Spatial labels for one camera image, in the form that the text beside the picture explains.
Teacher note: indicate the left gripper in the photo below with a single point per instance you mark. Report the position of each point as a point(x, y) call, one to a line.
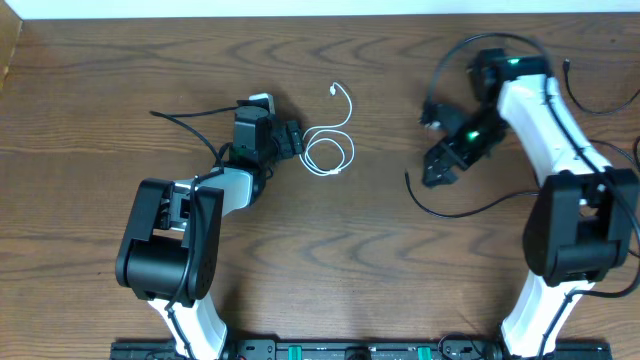
point(283, 138)

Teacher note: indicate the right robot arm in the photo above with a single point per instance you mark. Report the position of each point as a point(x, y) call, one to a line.
point(580, 226)

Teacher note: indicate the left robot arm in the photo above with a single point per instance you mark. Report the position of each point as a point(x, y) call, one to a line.
point(169, 250)

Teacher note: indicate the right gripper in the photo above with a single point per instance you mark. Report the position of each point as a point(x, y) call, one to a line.
point(437, 155)

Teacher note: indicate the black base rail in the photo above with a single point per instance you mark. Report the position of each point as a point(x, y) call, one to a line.
point(450, 348)

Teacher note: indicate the wooden side panel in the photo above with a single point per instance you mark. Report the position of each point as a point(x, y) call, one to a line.
point(10, 30)

